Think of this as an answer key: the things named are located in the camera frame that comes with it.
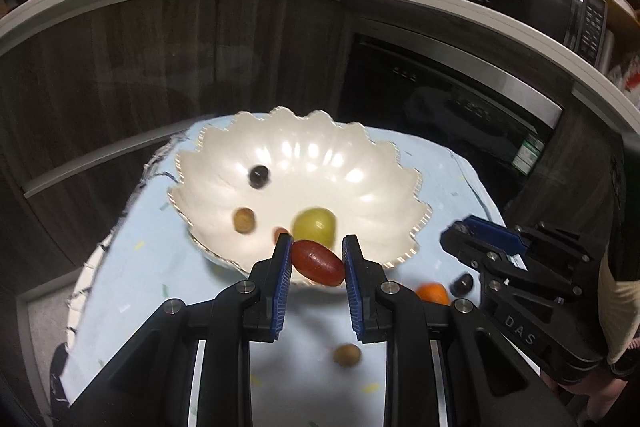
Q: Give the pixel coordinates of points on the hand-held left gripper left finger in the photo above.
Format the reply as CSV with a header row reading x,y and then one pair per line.
x,y
285,287

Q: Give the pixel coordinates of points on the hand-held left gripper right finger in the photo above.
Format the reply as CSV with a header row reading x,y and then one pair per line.
x,y
352,287

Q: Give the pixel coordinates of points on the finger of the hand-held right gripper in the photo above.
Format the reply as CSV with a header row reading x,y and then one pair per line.
x,y
492,232
560,242

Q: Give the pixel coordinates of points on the dark purple grape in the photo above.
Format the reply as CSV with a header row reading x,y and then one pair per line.
x,y
462,284
258,176

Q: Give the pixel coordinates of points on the small brown longan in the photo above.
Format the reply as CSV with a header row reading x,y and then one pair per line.
x,y
347,354
244,220

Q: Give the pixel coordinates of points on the yellow-green plum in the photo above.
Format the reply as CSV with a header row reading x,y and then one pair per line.
x,y
314,223

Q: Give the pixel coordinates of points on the orange mandarin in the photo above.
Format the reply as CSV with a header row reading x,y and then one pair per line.
x,y
433,293

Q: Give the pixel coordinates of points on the white scalloped ceramic bowl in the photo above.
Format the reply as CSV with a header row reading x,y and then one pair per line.
x,y
350,187

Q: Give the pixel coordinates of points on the person's right hand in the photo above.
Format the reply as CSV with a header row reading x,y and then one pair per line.
x,y
610,402

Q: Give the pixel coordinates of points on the light blue patterned tablecloth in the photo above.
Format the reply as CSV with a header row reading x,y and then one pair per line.
x,y
165,267

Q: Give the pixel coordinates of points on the black built-in dishwasher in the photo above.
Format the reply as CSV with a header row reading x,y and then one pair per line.
x,y
400,97

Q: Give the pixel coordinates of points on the white stitched undercloth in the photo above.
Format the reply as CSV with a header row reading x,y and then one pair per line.
x,y
82,292

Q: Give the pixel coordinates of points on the dark wood kitchen cabinet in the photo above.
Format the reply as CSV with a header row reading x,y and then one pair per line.
x,y
125,82

